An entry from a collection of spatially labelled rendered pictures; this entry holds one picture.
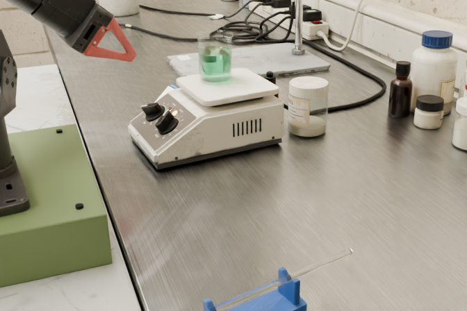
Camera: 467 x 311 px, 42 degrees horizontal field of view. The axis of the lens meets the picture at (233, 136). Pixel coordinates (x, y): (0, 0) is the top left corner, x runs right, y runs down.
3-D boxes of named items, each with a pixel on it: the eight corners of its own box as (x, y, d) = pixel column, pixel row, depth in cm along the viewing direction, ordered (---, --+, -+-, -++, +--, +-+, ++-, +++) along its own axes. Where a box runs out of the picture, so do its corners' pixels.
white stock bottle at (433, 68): (407, 115, 100) (415, 37, 95) (406, 101, 107) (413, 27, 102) (453, 118, 99) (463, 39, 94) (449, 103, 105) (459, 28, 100)
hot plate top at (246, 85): (204, 107, 83) (204, 101, 83) (174, 83, 93) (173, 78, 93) (281, 94, 88) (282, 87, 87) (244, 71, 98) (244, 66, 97)
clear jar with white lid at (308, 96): (307, 121, 99) (309, 73, 96) (335, 132, 95) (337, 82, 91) (279, 130, 96) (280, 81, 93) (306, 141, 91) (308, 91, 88)
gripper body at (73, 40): (90, 1, 88) (46, -30, 84) (110, 13, 79) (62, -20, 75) (65, 39, 88) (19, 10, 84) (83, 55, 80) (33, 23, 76)
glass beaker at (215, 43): (190, 83, 91) (187, 30, 88) (215, 74, 95) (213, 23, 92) (219, 91, 87) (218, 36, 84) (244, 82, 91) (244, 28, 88)
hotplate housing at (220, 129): (156, 173, 83) (151, 118, 79) (128, 139, 94) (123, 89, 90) (297, 142, 91) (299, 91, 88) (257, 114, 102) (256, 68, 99)
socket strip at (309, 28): (308, 41, 145) (309, 23, 144) (248, 10, 180) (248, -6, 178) (329, 39, 147) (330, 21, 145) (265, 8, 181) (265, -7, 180)
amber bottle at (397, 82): (411, 118, 99) (416, 66, 96) (388, 117, 100) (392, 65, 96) (408, 110, 102) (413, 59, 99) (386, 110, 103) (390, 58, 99)
